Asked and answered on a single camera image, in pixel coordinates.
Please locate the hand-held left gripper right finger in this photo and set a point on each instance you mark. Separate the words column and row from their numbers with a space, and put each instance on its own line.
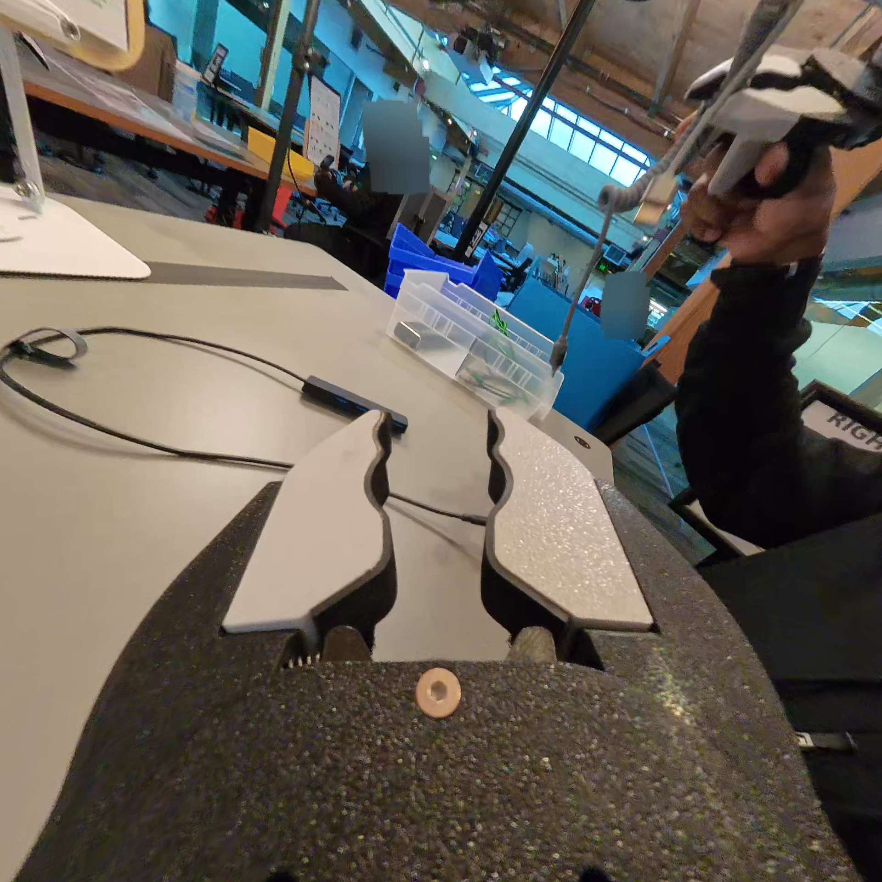
column 565, row 544

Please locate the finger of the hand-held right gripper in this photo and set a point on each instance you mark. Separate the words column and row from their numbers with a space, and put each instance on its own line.
column 744, row 72
column 778, row 114

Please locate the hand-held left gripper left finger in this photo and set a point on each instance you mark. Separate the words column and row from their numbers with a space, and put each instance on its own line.
column 317, row 544

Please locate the clear plastic bin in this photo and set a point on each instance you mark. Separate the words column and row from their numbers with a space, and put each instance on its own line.
column 441, row 303

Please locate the blue plastic bin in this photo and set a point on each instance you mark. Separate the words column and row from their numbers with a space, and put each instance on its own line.
column 413, row 251
column 394, row 282

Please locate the person's right forearm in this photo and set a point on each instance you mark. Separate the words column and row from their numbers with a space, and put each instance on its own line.
column 744, row 413

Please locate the grey desk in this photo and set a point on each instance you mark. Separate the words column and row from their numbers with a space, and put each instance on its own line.
column 172, row 386

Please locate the person's right hand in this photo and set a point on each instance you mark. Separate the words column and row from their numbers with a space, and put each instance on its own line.
column 772, row 227

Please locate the black fabric flap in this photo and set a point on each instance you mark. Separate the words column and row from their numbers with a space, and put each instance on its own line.
column 634, row 406

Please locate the blue corrugated plastic box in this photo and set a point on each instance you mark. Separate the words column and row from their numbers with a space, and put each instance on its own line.
column 592, row 372

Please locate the black stand pole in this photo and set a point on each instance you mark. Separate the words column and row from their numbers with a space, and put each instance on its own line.
column 524, row 117
column 286, row 138

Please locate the person's black jacket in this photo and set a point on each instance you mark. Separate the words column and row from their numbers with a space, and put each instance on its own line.
column 827, row 620

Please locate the yellow bin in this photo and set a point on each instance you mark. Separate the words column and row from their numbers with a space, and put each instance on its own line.
column 303, row 169

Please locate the white printed board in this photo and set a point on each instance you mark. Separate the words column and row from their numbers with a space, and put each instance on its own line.
column 324, row 124

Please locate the wooden workbench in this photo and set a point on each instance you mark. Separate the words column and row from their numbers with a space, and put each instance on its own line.
column 138, row 117

